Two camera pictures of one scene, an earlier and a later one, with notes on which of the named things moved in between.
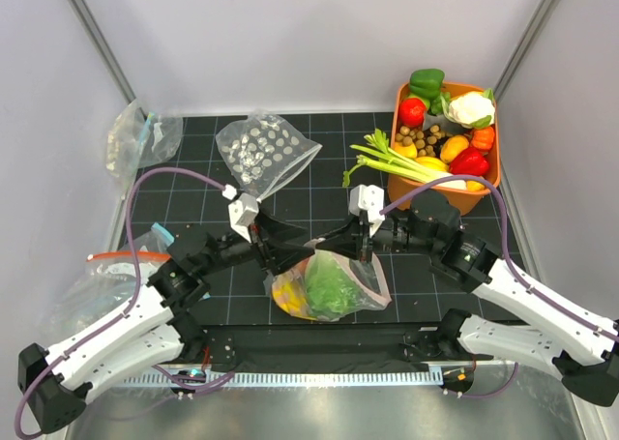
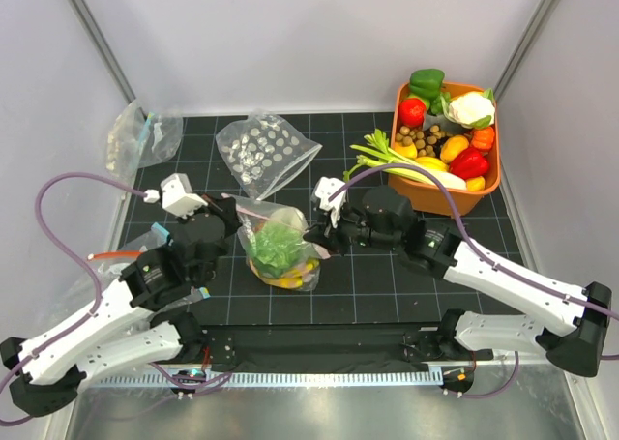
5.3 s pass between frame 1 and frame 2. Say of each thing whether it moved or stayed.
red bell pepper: stayed
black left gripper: moved
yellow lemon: stayed
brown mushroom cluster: stayed
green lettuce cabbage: moved
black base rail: stayed
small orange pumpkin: stayed
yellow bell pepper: stayed
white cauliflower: stayed
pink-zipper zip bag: moved
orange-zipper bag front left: stayed
